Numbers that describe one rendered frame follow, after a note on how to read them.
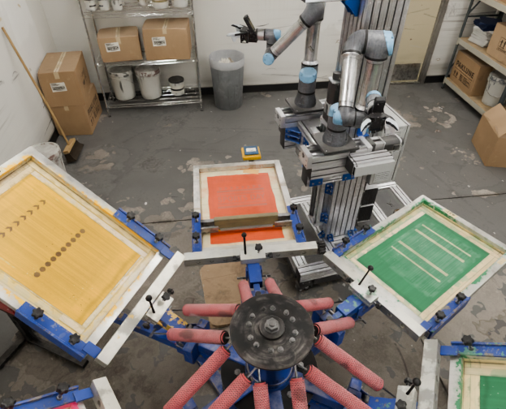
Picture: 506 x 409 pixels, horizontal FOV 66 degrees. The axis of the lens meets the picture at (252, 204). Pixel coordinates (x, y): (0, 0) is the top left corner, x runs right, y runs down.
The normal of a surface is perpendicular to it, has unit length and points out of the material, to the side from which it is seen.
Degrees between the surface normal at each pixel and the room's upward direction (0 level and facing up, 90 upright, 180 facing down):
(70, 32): 90
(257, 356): 0
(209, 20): 90
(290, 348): 0
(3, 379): 0
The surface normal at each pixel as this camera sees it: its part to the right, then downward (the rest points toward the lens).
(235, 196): 0.00, -0.75
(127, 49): 0.24, 0.66
